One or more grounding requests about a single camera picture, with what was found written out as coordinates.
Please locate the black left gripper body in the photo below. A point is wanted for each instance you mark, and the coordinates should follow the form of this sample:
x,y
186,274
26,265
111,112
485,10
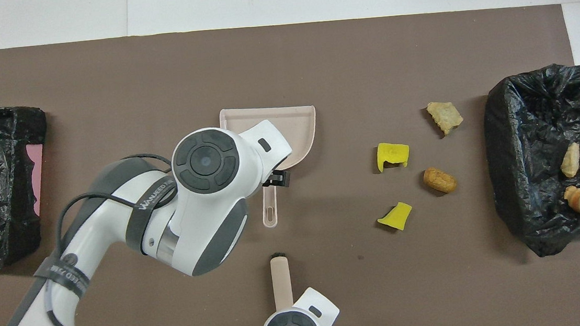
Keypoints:
x,y
276,179

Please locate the beige plastic dustpan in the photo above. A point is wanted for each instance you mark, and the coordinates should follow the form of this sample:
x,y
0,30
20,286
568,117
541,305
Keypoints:
x,y
297,125

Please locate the beige brush black bristles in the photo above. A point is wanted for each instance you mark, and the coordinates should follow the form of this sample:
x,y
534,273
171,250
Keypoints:
x,y
281,279

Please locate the yellow notched sponge piece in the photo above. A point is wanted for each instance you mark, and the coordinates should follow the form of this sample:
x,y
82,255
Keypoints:
x,y
394,153

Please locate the yellow wedge sponge piece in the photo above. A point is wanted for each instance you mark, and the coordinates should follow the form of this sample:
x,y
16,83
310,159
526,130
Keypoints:
x,y
397,217

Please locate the brown bread roll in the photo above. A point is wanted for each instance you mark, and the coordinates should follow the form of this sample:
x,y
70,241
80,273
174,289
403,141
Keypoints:
x,y
439,180

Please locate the pale bread chunk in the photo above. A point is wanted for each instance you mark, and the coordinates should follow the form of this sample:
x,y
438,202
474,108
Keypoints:
x,y
571,160
445,116

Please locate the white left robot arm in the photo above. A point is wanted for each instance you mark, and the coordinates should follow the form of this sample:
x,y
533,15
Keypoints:
x,y
209,201

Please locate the pink plastic bin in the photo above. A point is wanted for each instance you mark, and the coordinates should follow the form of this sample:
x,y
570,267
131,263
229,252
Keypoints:
x,y
36,169

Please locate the brown table mat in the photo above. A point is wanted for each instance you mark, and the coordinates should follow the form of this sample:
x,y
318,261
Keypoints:
x,y
261,71

